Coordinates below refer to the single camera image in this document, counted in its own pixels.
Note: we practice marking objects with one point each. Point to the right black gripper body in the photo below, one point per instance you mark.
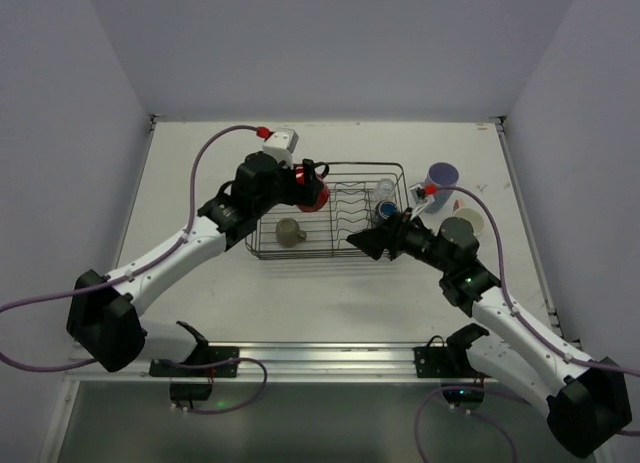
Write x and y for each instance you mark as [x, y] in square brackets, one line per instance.
[395, 234]

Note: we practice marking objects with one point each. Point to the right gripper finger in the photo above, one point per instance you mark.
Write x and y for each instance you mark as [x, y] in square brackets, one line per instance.
[400, 219]
[376, 242]

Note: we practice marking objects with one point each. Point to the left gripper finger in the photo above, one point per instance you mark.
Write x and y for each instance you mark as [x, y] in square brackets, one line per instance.
[305, 195]
[312, 174]

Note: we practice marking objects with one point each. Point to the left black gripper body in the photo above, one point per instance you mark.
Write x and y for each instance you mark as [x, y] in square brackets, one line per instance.
[298, 184]

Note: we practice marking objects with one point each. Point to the red ceramic mug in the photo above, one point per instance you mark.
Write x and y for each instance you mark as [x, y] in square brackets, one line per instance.
[322, 201]

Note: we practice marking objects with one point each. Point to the small beige mug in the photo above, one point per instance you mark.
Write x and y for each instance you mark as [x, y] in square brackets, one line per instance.
[289, 233]

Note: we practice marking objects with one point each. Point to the lilac plastic tumbler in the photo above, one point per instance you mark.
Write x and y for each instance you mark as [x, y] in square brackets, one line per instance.
[443, 175]

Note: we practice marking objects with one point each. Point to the pink faceted mug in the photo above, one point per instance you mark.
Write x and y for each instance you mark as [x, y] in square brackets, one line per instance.
[461, 211]

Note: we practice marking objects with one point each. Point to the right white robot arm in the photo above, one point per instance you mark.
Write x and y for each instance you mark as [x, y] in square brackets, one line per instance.
[584, 401]

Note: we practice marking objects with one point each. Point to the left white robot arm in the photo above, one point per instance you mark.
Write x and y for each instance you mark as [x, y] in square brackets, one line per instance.
[106, 311]

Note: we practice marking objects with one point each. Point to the dark blue mug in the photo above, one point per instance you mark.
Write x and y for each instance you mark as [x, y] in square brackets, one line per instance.
[382, 211]

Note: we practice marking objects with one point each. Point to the clear glass far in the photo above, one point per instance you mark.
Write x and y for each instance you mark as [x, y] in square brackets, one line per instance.
[384, 190]

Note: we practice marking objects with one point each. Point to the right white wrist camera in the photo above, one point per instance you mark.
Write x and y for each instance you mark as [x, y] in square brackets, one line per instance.
[423, 195]

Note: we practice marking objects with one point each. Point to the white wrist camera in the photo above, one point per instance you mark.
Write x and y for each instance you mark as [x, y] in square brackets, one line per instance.
[280, 145]
[423, 195]

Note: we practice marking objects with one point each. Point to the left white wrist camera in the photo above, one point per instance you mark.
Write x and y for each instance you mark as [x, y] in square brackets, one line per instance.
[280, 145]

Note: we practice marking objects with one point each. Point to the grey wire dish rack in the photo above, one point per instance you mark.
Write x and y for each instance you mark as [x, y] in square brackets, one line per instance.
[350, 207]

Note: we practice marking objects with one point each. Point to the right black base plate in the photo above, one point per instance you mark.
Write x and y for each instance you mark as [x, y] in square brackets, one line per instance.
[445, 359]

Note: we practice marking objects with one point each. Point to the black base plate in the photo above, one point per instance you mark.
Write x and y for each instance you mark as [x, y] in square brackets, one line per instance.
[445, 359]
[206, 362]

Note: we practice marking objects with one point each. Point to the aluminium mounting rail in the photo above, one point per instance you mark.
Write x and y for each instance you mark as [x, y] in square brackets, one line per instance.
[333, 362]

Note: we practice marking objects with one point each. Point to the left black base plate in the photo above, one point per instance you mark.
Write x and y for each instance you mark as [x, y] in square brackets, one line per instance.
[206, 362]

